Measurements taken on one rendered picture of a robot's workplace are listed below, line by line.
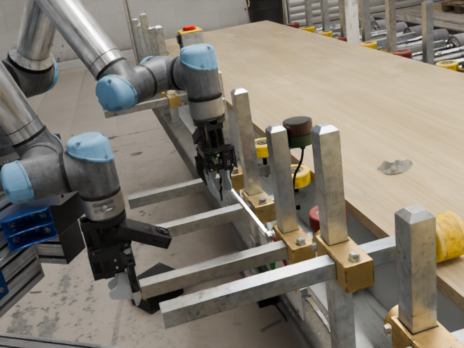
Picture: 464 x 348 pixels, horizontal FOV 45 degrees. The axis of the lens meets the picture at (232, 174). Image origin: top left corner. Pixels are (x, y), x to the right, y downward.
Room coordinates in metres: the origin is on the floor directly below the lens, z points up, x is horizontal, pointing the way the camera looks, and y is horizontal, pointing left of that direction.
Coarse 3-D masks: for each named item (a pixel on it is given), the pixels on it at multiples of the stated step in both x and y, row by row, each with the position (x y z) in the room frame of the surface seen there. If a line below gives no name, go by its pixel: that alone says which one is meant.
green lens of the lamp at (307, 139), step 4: (304, 136) 1.06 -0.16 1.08; (308, 136) 1.06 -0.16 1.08; (288, 140) 1.07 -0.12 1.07; (292, 140) 1.07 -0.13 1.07; (296, 140) 1.06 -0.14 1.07; (300, 140) 1.06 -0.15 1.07; (304, 140) 1.06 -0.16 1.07; (308, 140) 1.06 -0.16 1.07; (292, 144) 1.07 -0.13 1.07; (296, 144) 1.06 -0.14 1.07; (300, 144) 1.06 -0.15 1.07; (304, 144) 1.06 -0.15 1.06; (308, 144) 1.06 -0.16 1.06
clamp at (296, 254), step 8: (280, 232) 1.07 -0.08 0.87; (288, 232) 1.06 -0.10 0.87; (296, 232) 1.05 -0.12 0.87; (288, 240) 1.03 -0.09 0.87; (288, 248) 1.01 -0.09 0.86; (296, 248) 0.99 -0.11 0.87; (304, 248) 0.99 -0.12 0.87; (288, 256) 1.02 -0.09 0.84; (296, 256) 0.99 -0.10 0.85; (304, 256) 0.99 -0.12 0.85; (312, 256) 1.00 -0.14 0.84
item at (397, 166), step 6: (384, 162) 1.24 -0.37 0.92; (390, 162) 1.24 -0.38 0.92; (396, 162) 1.23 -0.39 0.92; (402, 162) 1.22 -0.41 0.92; (408, 162) 1.24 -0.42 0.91; (378, 168) 1.24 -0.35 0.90; (384, 168) 1.23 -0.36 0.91; (390, 168) 1.21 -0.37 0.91; (396, 168) 1.21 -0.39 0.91; (402, 168) 1.21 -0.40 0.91; (408, 168) 1.21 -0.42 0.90
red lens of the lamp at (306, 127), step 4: (284, 124) 1.08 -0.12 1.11; (300, 124) 1.06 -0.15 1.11; (304, 124) 1.06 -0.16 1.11; (308, 124) 1.07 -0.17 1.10; (312, 124) 1.08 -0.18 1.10; (288, 128) 1.07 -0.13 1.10; (292, 128) 1.06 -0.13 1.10; (296, 128) 1.06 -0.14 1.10; (300, 128) 1.06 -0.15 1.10; (304, 128) 1.06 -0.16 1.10; (308, 128) 1.07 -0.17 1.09; (288, 132) 1.07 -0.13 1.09; (292, 132) 1.06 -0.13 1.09; (296, 132) 1.06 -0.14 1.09; (300, 132) 1.06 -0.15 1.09; (304, 132) 1.06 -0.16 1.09; (308, 132) 1.06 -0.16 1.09
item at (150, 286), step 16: (224, 256) 1.02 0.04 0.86; (240, 256) 1.01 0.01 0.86; (256, 256) 1.01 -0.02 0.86; (272, 256) 1.01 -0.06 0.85; (176, 272) 0.99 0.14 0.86; (192, 272) 0.98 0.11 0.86; (208, 272) 0.98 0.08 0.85; (224, 272) 0.99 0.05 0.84; (144, 288) 0.96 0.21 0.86; (160, 288) 0.96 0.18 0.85; (176, 288) 0.97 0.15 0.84
